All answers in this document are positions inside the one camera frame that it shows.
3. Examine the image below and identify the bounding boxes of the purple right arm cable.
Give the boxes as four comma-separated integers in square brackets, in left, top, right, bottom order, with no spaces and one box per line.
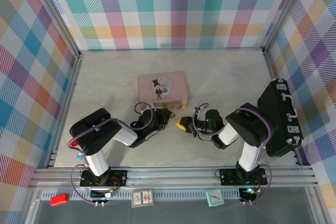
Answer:
[192,103,271,166]

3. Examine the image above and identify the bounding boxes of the aluminium frame post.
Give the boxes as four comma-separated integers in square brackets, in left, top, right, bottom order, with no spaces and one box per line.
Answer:
[25,0,81,59]
[262,0,312,55]

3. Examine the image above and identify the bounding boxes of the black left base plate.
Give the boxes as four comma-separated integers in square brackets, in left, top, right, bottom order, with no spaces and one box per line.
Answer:
[80,170,128,188]

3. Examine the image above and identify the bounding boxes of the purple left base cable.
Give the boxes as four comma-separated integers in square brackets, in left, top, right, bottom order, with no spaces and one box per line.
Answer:
[71,164,104,206]

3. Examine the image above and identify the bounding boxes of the black right electronics board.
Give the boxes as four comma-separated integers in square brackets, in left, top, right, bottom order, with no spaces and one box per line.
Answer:
[239,187,259,200]

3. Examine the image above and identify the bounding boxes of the red rectangular block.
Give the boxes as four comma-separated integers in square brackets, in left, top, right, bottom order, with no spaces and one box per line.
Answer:
[50,194,69,206]

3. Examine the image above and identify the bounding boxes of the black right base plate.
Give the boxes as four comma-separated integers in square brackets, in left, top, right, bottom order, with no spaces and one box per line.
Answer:
[219,168,268,186]

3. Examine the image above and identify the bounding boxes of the teal square clock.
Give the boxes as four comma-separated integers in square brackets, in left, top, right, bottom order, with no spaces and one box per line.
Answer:
[205,189,226,207]

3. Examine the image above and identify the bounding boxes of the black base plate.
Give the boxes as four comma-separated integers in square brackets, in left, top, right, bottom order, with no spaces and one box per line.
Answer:
[80,170,128,188]
[219,168,268,186]

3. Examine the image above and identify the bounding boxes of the grey slotted cable duct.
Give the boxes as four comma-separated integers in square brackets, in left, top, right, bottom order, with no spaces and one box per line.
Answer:
[39,191,242,201]

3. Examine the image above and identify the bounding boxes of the aluminium mounting rail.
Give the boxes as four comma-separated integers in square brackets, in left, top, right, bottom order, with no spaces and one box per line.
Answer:
[28,166,316,192]

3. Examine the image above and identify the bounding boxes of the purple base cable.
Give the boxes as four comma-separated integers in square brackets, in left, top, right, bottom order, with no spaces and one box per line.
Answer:
[240,164,274,205]
[71,164,104,206]

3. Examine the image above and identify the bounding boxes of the black left electronics board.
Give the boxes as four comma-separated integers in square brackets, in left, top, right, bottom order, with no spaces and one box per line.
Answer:
[90,187,118,199]

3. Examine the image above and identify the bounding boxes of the small framed card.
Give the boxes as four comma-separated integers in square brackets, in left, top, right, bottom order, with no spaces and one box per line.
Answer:
[131,188,155,208]

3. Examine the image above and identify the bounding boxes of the pink tin box with couple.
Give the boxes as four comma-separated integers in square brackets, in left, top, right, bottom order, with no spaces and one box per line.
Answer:
[138,71,189,110]

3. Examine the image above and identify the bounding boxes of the black electronics board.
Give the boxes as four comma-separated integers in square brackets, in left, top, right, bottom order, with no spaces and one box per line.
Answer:
[239,187,259,200]
[90,187,118,199]

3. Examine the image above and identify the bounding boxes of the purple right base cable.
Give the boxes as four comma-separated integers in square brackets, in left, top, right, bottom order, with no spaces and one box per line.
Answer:
[240,164,274,205]

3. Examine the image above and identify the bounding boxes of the black briefcase with metal clasps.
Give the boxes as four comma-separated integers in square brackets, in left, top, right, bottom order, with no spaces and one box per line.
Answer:
[257,78,305,158]

